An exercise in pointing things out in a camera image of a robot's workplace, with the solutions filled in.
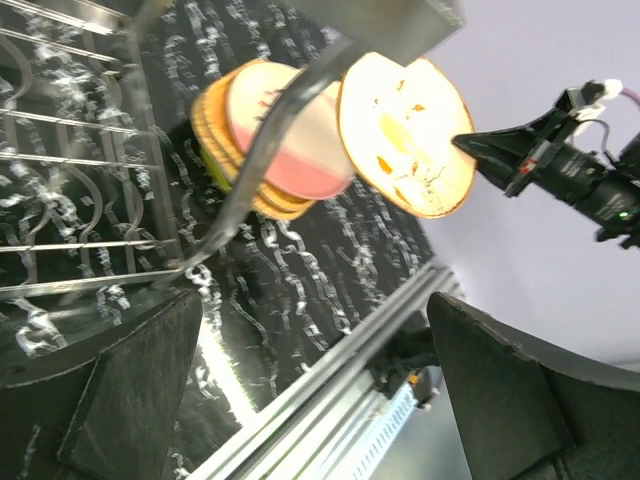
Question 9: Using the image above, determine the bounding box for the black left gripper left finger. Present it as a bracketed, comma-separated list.
[1, 290, 202, 479]

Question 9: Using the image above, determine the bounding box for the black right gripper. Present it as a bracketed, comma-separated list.
[450, 82, 639, 235]

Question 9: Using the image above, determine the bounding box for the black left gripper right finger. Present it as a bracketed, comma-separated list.
[427, 293, 639, 479]

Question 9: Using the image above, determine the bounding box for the peach bird plate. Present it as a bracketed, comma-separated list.
[337, 53, 476, 219]

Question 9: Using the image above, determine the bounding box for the stainless steel dish rack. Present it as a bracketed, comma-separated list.
[0, 0, 464, 301]

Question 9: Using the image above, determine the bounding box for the cream and pink plate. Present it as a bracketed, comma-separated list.
[226, 61, 355, 201]

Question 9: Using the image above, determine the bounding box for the black marble pattern mat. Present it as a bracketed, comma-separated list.
[1, 1, 431, 479]

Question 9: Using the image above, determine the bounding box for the yellow green plate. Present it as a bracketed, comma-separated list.
[200, 145, 238, 193]

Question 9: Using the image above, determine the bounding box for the wooden plate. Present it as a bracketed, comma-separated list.
[190, 59, 315, 221]

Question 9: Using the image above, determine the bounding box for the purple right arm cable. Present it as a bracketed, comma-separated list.
[602, 79, 640, 109]

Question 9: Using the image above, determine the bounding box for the aluminium mounting rail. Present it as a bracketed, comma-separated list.
[191, 263, 461, 479]

